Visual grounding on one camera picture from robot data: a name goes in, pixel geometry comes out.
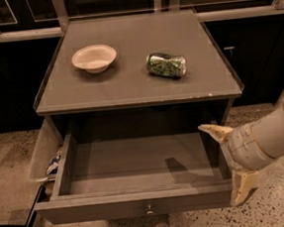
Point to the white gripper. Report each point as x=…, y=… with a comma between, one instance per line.
x=243, y=146

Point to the grey top drawer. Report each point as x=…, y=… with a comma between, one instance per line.
x=129, y=177

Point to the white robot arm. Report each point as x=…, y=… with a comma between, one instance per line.
x=268, y=132

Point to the grey drawer cabinet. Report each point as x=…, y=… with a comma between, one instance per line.
x=126, y=83

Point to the crushed green soda can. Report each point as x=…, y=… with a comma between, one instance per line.
x=162, y=64

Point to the dark background cabinets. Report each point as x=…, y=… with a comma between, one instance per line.
x=253, y=46

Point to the white paper bowl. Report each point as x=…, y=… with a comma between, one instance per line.
x=94, y=59

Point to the blue white snack bag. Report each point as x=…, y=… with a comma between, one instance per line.
x=53, y=164

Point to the black pole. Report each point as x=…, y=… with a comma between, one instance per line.
x=40, y=196

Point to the metal railing frame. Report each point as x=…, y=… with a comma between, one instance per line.
x=26, y=19

